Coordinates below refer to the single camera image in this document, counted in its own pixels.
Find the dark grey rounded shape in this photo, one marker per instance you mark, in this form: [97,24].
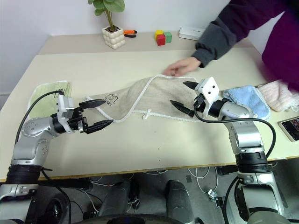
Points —
[115,198]
[180,200]

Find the pink folded towel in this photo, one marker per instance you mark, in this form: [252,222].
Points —
[278,95]

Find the beige cloth with white trim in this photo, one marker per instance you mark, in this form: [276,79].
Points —
[158,93]

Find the green plant in white pot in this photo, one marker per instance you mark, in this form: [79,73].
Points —
[114,38]

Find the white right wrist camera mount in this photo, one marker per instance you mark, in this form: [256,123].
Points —
[210,89]

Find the person's forearm in dark sleeve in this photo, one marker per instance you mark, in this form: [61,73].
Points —
[222,35]

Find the person's bare hand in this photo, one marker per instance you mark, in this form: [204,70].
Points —
[184,65]

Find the green cube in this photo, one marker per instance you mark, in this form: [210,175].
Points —
[168,37]

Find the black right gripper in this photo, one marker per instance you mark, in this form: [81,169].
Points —
[198,103]

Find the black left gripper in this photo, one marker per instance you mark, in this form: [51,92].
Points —
[76,119]

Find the white power plug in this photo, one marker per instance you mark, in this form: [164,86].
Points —
[212,194]

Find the red cube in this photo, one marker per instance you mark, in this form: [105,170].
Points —
[161,40]

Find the flat white box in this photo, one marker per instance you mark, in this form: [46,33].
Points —
[190,32]

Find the green folded towel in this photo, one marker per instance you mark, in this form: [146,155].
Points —
[44,93]

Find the yellow cube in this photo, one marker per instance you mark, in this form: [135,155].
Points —
[158,33]

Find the smartphone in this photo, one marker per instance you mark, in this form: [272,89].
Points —
[292,127]

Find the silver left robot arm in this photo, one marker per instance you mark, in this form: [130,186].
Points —
[32,127]

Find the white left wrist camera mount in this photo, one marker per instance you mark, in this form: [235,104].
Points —
[64,105]

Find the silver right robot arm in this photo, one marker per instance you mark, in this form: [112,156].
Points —
[245,135]

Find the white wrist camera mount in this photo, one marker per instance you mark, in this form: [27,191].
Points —
[64,105]
[210,89]

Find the blue folded towel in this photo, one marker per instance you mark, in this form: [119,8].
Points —
[250,98]

